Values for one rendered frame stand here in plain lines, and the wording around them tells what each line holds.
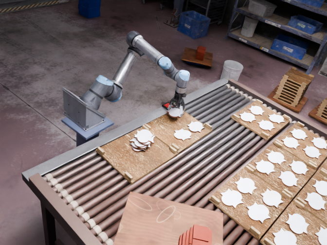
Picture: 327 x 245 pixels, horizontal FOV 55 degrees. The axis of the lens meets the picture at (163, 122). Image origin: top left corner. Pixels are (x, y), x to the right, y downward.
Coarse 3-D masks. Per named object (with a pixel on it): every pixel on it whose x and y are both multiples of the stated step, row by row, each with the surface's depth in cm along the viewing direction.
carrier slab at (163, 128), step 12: (156, 120) 235; (168, 120) 237; (180, 120) 240; (192, 120) 242; (156, 132) 223; (168, 132) 226; (192, 132) 230; (204, 132) 233; (168, 144) 215; (180, 144) 217; (192, 144) 222
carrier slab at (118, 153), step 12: (132, 132) 219; (108, 144) 205; (120, 144) 207; (156, 144) 213; (108, 156) 197; (120, 156) 199; (132, 156) 200; (144, 156) 202; (156, 156) 204; (168, 156) 206; (120, 168) 191; (132, 168) 192; (144, 168) 194; (156, 168) 197; (132, 180) 185
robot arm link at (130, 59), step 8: (128, 48) 235; (136, 48) 233; (128, 56) 234; (136, 56) 236; (128, 64) 234; (120, 72) 233; (128, 72) 236; (112, 80) 232; (120, 80) 233; (120, 88) 233; (112, 96) 230; (120, 96) 237
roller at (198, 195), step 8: (272, 136) 247; (256, 144) 235; (264, 144) 239; (248, 152) 225; (240, 160) 217; (232, 168) 210; (224, 176) 203; (208, 184) 194; (216, 184) 197; (200, 192) 188; (192, 200) 182
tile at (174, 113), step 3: (171, 108) 239; (174, 108) 240; (177, 108) 241; (168, 111) 235; (171, 111) 236; (174, 111) 237; (177, 111) 238; (171, 114) 232; (174, 114) 233; (177, 114) 234; (180, 114) 235; (183, 114) 238; (174, 117) 231; (180, 117) 232
